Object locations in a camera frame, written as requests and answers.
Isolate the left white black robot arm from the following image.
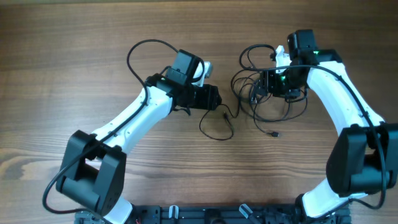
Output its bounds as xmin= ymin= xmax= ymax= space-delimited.
xmin=56 ymin=50 xmax=221 ymax=223

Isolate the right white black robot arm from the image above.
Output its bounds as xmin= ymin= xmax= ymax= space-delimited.
xmin=252 ymin=30 xmax=397 ymax=222

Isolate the black aluminium base frame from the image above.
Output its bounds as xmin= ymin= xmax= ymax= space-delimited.
xmin=74 ymin=203 xmax=351 ymax=224

